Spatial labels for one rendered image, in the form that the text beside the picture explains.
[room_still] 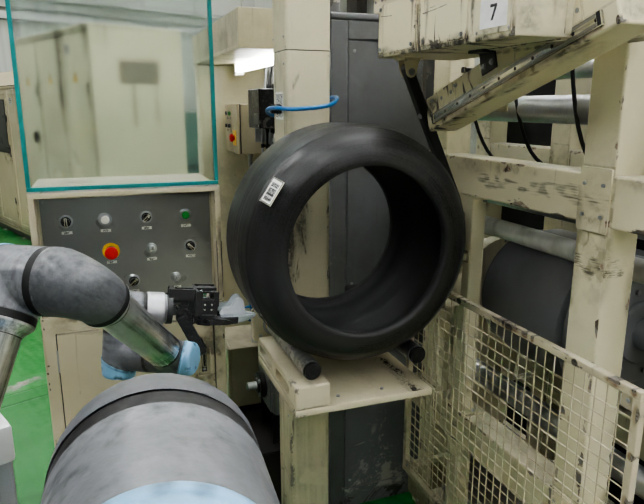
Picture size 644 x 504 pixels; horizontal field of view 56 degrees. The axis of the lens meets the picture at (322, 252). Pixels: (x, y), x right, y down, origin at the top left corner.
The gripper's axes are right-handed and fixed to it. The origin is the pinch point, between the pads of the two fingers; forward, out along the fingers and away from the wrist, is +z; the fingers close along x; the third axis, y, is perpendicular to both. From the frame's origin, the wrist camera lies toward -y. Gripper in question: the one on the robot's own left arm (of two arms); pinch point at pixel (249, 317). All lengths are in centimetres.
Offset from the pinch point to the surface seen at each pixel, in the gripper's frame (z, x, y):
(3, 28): -165, 903, 141
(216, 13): 164, 1042, 237
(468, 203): 72, 23, 29
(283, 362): 11.2, 4.0, -13.5
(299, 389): 10.6, -11.3, -14.0
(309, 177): 7.1, -11.8, 35.7
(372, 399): 30.2, -11.2, -17.6
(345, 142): 15.0, -10.5, 44.0
